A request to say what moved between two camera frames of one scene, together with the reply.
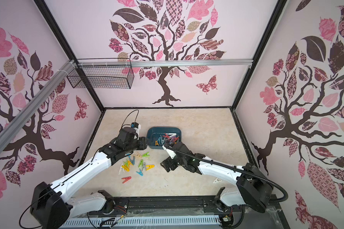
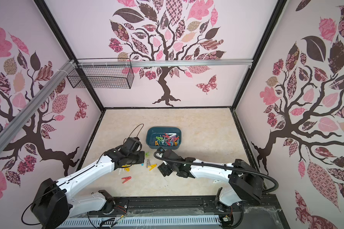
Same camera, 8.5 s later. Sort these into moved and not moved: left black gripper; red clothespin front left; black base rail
Moved: left black gripper
Not moved: red clothespin front left; black base rail
